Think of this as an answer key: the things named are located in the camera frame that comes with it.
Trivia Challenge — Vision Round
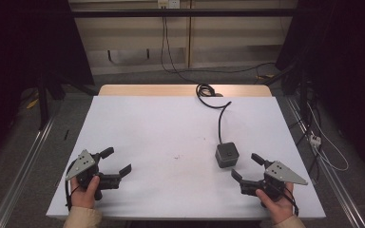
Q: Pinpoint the aluminium floor rail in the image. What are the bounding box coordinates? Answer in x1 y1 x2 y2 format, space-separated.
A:
285 95 365 228
0 105 62 228

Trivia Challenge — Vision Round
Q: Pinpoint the black cube device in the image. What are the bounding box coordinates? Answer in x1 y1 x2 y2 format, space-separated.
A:
215 142 240 169

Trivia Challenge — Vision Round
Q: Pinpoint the person's right hand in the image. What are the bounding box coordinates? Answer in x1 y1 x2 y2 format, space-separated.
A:
255 181 296 226

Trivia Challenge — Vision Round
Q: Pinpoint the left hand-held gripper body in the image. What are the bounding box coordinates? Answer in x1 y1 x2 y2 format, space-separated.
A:
65 149 122 201

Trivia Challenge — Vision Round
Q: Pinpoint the black metal stand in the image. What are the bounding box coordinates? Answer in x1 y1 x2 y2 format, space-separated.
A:
35 71 65 131

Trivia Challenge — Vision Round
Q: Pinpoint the person's left hand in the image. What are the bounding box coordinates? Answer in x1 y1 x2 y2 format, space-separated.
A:
70 175 101 210

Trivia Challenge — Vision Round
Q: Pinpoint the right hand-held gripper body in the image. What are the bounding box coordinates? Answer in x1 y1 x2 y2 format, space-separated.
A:
239 160 309 209

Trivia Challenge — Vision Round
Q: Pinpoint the black horizontal bar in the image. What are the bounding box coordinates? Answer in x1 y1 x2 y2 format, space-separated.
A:
70 9 299 19

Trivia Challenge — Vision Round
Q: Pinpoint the left hand-held gripper cable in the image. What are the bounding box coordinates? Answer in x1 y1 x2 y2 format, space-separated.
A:
64 160 81 212

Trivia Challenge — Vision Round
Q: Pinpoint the dark curtain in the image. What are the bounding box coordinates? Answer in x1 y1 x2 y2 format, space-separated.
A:
0 0 95 165
275 0 365 174

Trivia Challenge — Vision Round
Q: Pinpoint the white wall socket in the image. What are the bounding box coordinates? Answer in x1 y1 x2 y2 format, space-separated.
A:
157 0 182 10

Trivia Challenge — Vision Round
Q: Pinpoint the right hand-held gripper cable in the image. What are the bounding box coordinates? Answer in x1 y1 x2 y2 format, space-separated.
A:
277 182 299 218

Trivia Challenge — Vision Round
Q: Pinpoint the hand-held gripper cable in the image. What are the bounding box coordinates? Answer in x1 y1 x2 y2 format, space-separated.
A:
277 182 299 218
64 160 81 212

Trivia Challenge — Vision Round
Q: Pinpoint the black cube device cable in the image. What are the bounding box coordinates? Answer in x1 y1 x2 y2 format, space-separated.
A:
195 83 233 145

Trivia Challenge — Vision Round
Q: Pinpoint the white power strip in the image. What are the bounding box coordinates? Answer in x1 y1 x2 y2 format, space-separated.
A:
309 133 323 148

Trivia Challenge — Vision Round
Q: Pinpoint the black wall cable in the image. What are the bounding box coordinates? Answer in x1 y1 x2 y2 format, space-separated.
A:
163 16 199 85
160 16 278 76

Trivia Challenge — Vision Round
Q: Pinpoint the white floor cable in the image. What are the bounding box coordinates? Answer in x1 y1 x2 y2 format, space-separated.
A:
306 102 351 173

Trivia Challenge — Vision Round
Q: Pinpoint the white table cover sheet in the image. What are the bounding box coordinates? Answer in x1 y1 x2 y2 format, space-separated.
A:
46 95 327 221

